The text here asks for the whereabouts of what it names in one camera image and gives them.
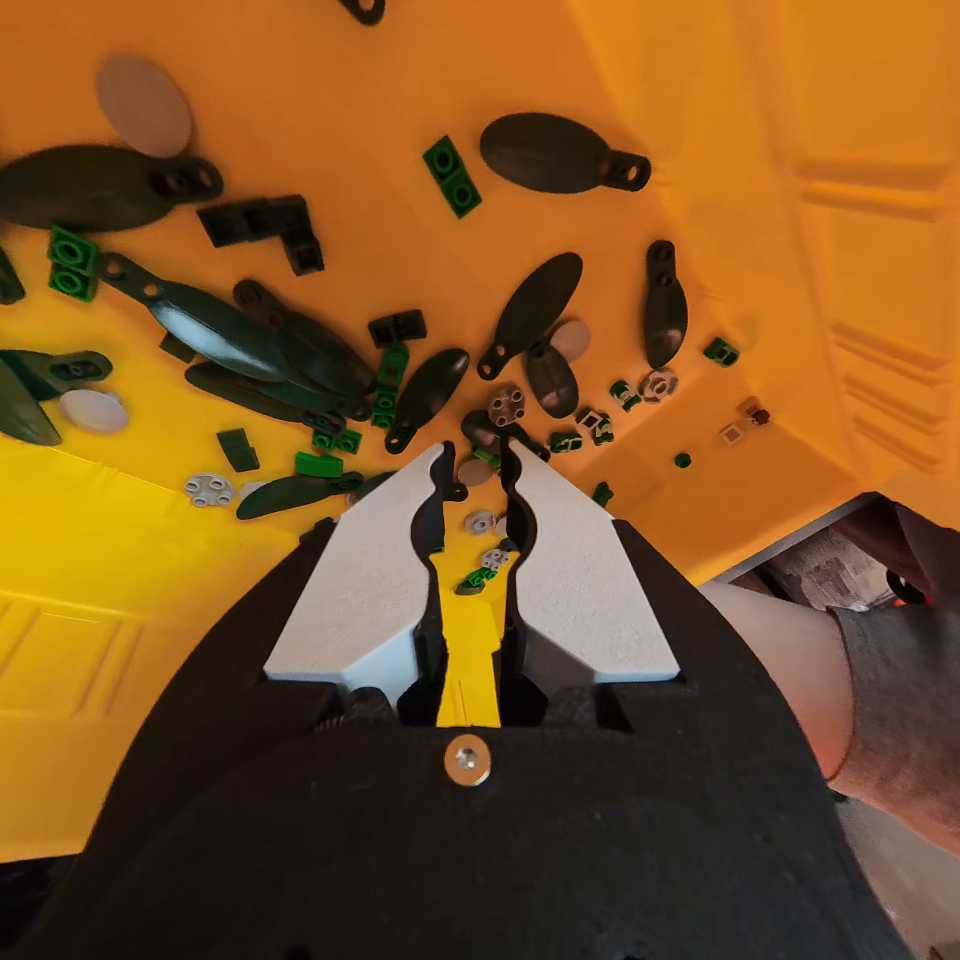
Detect scattered grey round stud plates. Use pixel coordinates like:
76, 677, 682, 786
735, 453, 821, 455
183, 369, 681, 571

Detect dark green slope piece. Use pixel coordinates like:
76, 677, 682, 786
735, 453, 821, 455
216, 427, 261, 474

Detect black two-stud plate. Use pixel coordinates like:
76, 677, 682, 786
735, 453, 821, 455
367, 309, 429, 348

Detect pile of dark green leaves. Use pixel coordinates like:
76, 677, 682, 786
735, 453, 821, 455
0, 0, 690, 522

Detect grey shorts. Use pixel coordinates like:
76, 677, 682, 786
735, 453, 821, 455
825, 600, 960, 834

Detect scattered green ring pieces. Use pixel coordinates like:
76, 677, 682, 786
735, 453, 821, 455
551, 336, 742, 507

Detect yellow plastic bin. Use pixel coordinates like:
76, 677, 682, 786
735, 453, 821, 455
0, 0, 960, 864

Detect scattered light grey round tiles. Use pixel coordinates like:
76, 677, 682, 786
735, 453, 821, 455
58, 52, 594, 537

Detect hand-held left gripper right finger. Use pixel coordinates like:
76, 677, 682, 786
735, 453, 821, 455
495, 437, 681, 727

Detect black angled bracket piece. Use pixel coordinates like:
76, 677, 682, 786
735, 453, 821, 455
196, 193, 326, 277

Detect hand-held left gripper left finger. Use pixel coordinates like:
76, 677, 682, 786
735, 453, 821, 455
262, 441, 459, 727

